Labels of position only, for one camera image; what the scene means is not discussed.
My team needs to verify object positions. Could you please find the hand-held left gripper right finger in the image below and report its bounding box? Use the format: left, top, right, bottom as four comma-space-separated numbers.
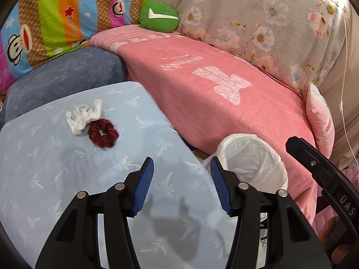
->
210, 156, 331, 269

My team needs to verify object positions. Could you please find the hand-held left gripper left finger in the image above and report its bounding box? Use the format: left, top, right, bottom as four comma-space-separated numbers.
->
35, 157, 155, 269

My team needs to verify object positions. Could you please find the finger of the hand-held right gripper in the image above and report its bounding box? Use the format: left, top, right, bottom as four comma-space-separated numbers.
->
285, 136, 341, 191

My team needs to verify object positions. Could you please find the white lined waste bin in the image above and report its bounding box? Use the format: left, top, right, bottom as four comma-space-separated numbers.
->
202, 134, 289, 197

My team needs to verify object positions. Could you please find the pink quilted cloth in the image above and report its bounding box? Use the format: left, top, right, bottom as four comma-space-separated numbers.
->
313, 165, 359, 237

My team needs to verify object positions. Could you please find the pink cartoon pillow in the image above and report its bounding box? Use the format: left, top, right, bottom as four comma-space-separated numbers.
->
306, 83, 335, 160

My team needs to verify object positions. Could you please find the dark red velvet scrunchie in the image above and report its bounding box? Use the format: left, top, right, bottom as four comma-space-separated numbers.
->
88, 118, 119, 148

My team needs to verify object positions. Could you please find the light blue palm-print tablecloth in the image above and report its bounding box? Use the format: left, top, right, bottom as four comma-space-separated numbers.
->
0, 81, 239, 269

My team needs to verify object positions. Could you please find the pink printed blanket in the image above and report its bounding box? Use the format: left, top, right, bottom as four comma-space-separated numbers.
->
89, 25, 319, 225

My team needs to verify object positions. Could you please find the blue-grey velvet cushion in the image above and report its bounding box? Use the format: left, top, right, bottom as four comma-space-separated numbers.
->
0, 46, 128, 126

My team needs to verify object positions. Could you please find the grey floral blanket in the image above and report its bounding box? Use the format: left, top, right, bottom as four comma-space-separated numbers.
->
151, 0, 354, 98

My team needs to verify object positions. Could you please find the green round cushion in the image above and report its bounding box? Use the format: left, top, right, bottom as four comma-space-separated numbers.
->
138, 1, 180, 33

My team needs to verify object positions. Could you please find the striped monkey print quilt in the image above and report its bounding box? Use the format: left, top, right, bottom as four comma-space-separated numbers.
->
0, 0, 158, 93

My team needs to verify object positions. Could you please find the thin white cable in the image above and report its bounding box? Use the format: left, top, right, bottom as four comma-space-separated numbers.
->
338, 6, 357, 160

